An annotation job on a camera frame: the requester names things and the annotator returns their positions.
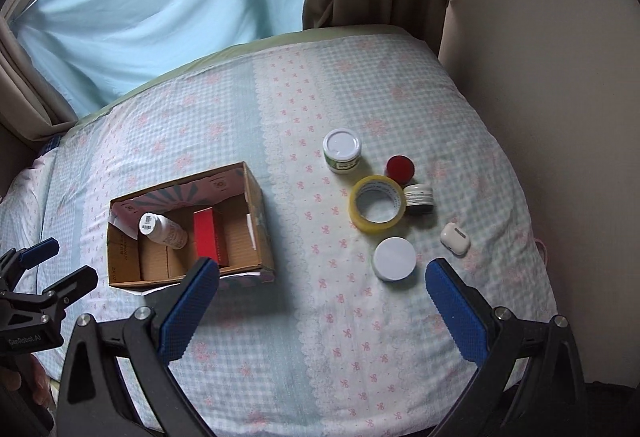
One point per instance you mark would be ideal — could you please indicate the cardboard box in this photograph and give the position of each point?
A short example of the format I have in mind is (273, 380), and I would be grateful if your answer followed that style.
(192, 227)

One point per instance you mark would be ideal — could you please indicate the person's left hand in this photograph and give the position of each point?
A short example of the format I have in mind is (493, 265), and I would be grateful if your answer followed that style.
(35, 379)

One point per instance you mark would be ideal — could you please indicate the white round lid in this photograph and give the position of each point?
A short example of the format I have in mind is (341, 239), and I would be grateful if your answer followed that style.
(395, 259)

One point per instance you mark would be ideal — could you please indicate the red rectangular box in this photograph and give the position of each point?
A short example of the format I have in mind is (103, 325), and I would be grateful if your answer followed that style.
(210, 237)

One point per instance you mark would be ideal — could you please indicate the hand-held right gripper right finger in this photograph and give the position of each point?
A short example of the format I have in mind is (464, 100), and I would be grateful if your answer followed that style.
(457, 307)

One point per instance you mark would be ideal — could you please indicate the beige curtain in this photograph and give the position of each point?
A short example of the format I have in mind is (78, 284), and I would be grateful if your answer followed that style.
(30, 82)

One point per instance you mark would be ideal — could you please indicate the white plastic bottle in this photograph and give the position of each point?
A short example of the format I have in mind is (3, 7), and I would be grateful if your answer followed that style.
(162, 229)

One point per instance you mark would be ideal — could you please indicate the yellow tape roll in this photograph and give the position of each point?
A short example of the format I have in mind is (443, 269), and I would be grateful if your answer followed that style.
(378, 204)

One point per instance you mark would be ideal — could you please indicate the small black white jar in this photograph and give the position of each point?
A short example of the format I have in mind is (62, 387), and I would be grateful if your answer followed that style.
(419, 199)

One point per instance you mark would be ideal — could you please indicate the white earbuds case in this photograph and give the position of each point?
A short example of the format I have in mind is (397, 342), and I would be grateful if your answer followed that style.
(455, 239)

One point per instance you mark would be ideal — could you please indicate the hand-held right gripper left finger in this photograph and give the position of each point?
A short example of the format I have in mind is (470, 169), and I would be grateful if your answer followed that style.
(192, 302)

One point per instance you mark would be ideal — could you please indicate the white lidded green jar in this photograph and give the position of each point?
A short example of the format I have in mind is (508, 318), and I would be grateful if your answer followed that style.
(342, 151)

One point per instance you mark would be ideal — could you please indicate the cream padded headboard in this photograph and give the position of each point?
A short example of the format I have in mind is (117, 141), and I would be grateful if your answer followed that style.
(550, 117)

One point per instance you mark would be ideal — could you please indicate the red round cap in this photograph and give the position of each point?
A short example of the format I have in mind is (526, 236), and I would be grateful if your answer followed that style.
(400, 168)

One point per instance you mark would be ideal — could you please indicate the light blue curtain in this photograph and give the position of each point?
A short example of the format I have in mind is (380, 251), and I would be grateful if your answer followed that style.
(165, 2)

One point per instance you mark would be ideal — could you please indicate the checkered floral bed sheet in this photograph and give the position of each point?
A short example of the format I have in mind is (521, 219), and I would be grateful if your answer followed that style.
(320, 217)

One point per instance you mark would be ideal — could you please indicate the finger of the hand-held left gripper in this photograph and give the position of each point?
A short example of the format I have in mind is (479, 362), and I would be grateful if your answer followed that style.
(37, 252)
(70, 284)

